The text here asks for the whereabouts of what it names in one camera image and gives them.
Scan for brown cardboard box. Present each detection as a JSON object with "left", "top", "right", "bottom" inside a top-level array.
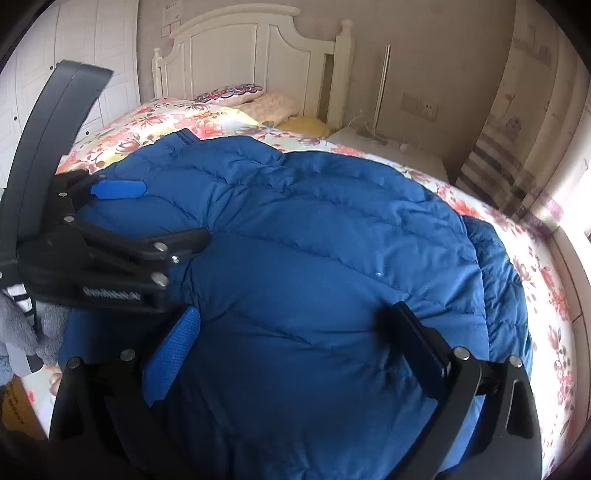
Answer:
[{"left": 0, "top": 376, "right": 48, "bottom": 440}]

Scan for white cable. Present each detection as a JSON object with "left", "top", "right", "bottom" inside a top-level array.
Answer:
[{"left": 345, "top": 114, "right": 376, "bottom": 140}]

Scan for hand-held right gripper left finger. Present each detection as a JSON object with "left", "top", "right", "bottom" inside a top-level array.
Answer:
[{"left": 48, "top": 305, "right": 204, "bottom": 480}]

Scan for yellow pillow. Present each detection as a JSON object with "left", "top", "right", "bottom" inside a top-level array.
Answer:
[{"left": 276, "top": 116, "right": 336, "bottom": 138}]

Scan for metal lamp pole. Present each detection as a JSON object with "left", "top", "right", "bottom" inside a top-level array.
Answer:
[{"left": 372, "top": 44, "right": 393, "bottom": 145}]

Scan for embroidered patterned pillow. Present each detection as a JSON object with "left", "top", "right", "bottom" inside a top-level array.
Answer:
[{"left": 193, "top": 83, "right": 266, "bottom": 105}]

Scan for paper wall note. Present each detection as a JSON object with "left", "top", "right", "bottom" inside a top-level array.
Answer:
[{"left": 160, "top": 0, "right": 186, "bottom": 36}]

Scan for person's left hand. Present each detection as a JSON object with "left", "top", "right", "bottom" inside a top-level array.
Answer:
[{"left": 0, "top": 288, "right": 71, "bottom": 385}]

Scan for striped patterned curtain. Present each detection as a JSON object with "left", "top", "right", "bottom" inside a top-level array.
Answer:
[{"left": 455, "top": 0, "right": 591, "bottom": 223}]

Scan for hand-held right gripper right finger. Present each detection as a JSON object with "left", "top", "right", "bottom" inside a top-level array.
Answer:
[{"left": 389, "top": 302, "right": 544, "bottom": 480}]

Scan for white wooden headboard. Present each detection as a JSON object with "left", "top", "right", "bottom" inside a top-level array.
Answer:
[{"left": 152, "top": 7, "right": 357, "bottom": 126}]

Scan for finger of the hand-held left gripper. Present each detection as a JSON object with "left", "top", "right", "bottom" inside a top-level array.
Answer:
[
  {"left": 48, "top": 170, "right": 148, "bottom": 219},
  {"left": 28, "top": 217, "right": 212, "bottom": 289}
]

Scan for floral bed sheet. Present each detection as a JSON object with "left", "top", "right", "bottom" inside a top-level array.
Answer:
[{"left": 23, "top": 98, "right": 579, "bottom": 472}]

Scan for white nightstand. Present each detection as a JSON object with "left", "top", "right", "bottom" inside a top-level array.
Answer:
[{"left": 325, "top": 126, "right": 451, "bottom": 184}]

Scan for beige fuzzy pillow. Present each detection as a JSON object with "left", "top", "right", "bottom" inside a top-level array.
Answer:
[{"left": 238, "top": 91, "right": 302, "bottom": 125}]

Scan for blue down jacket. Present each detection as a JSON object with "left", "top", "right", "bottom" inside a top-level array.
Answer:
[{"left": 60, "top": 130, "right": 534, "bottom": 480}]

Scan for white wardrobe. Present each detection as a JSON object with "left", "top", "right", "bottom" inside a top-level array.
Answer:
[{"left": 0, "top": 0, "right": 142, "bottom": 145}]

